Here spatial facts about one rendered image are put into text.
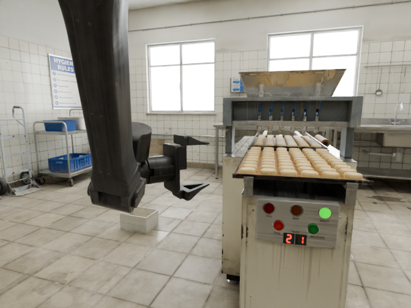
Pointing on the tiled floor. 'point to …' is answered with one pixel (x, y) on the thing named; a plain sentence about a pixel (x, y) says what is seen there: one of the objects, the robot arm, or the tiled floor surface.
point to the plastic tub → (139, 220)
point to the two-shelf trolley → (66, 153)
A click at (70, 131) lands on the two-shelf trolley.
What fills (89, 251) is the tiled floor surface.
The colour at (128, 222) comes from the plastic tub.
